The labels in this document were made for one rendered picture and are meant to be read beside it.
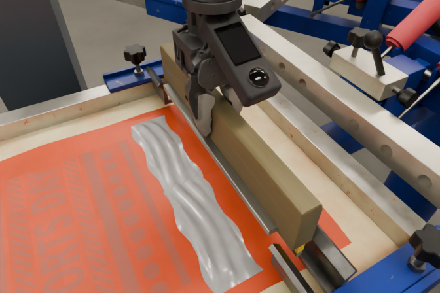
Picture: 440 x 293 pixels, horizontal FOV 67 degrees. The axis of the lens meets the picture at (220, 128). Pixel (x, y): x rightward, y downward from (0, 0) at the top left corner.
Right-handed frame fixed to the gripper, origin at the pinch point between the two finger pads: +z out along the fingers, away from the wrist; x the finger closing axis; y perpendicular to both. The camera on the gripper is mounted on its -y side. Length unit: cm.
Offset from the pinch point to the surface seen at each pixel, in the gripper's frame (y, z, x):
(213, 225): -9.6, 8.7, 6.3
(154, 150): 9.0, 9.2, 8.4
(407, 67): -1.5, 0.8, -40.8
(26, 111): 27.2, 6.2, 26.9
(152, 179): 3.2, 9.5, 11.1
